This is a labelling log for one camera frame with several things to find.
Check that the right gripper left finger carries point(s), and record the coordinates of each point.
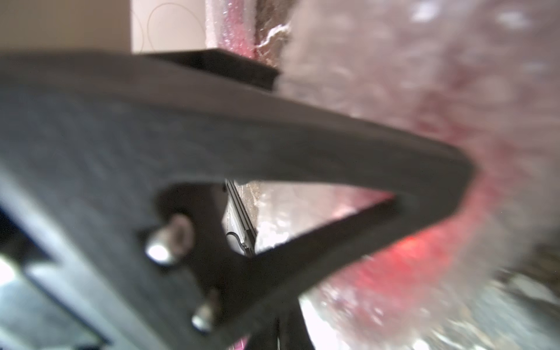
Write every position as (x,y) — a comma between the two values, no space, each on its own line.
(265,339)

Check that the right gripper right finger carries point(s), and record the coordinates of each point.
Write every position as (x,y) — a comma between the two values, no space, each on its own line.
(293,333)

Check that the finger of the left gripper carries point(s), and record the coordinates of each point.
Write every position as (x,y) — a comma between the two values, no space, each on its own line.
(224,64)
(107,165)

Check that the red drink bottle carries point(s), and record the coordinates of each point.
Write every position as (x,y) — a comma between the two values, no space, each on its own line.
(471,115)

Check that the single bubble wrap sheet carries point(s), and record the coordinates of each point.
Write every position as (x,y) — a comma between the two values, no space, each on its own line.
(230,25)

